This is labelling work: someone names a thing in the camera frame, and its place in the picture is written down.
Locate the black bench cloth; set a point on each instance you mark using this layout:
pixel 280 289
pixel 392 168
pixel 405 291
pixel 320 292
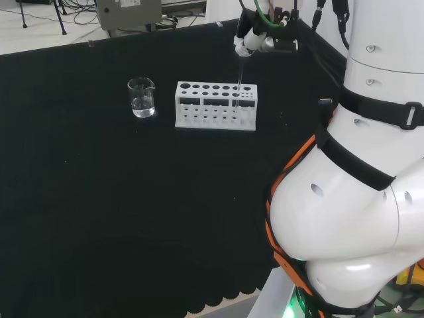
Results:
pixel 132 198

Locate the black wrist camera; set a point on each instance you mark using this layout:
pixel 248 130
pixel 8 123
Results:
pixel 285 44

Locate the black tripod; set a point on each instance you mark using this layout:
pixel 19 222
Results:
pixel 61 20

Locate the white test tube rack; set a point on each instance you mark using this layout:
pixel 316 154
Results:
pixel 215 125

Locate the yellow stop button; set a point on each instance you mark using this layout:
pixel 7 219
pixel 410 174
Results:
pixel 405 276

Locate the clear glass beaker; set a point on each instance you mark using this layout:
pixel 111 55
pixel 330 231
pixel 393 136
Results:
pixel 142 111

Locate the clear glass rod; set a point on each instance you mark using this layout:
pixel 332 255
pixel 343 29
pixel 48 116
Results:
pixel 240 76

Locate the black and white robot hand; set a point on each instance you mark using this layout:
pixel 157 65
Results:
pixel 253 39

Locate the grey metal box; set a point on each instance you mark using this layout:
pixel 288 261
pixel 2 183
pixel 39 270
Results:
pixel 129 13

